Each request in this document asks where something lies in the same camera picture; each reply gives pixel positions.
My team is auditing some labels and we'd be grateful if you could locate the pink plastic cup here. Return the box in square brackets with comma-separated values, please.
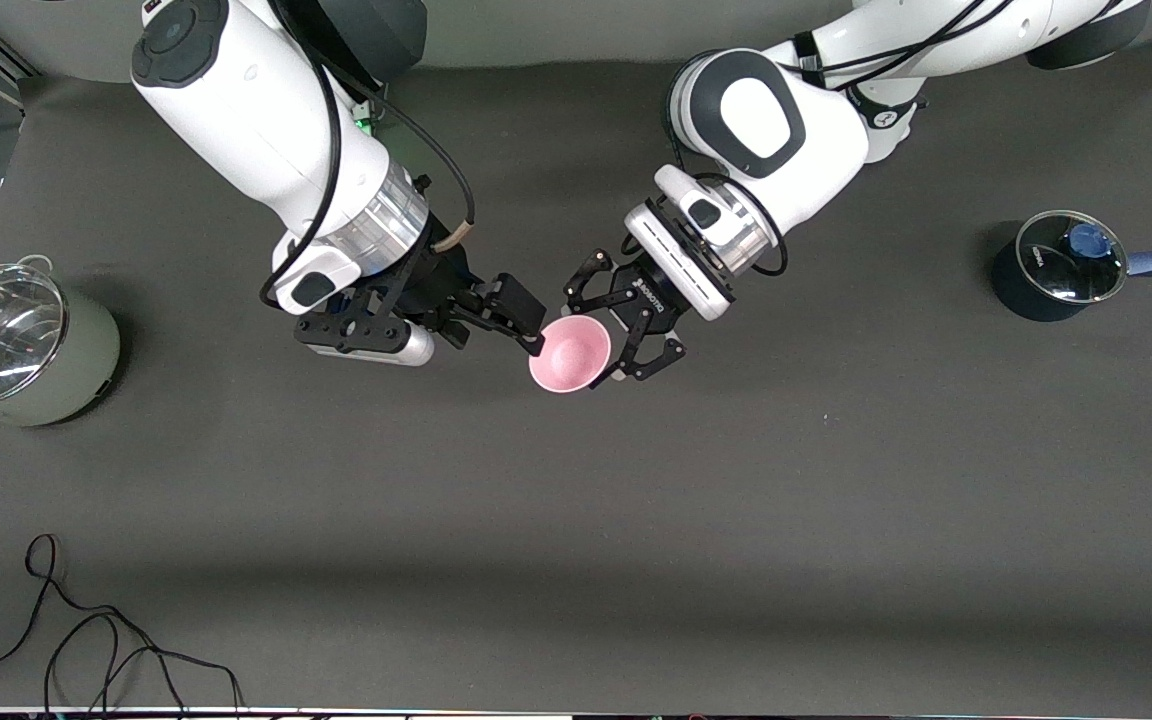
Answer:
[528, 314, 613, 394]

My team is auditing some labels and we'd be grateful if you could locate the dark grey table cloth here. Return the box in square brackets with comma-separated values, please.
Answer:
[0, 40, 1152, 713]

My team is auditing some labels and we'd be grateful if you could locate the pale green cooking pot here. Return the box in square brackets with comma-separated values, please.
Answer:
[0, 255, 123, 433]

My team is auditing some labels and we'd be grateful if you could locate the dark blue saucepan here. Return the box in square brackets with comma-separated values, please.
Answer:
[993, 210, 1152, 323]

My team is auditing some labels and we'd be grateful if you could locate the glass pot lid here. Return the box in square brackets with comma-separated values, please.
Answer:
[0, 263, 69, 407]

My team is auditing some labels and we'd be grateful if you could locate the thin black loose cable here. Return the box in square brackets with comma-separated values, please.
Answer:
[0, 533, 242, 713]

